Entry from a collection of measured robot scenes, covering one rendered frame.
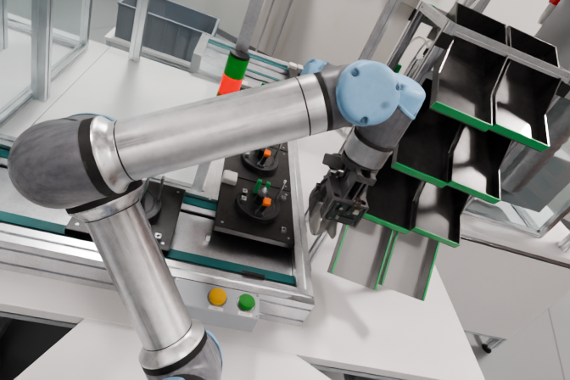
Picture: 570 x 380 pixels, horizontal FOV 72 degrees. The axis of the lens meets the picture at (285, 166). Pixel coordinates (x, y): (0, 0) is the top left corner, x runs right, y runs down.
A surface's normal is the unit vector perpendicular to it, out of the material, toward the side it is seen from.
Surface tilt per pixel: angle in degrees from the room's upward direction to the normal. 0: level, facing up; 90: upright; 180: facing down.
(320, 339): 0
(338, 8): 90
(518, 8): 90
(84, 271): 90
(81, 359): 0
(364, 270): 45
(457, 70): 25
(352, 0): 90
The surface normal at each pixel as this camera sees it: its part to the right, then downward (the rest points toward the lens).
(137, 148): 0.11, 0.13
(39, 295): 0.36, -0.76
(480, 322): 0.04, 0.58
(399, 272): 0.16, -0.17
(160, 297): 0.63, -0.02
